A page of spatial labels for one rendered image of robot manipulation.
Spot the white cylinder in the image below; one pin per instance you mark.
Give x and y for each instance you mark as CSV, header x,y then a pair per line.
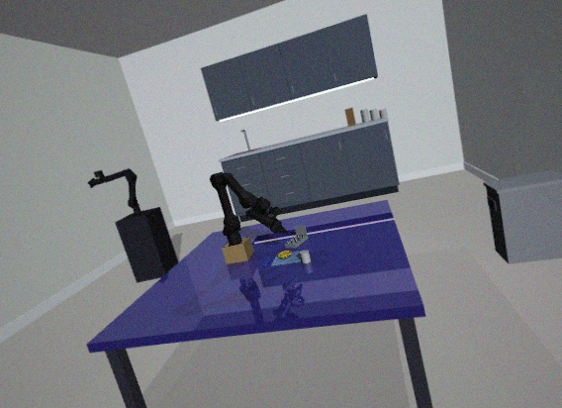
x,y
305,256

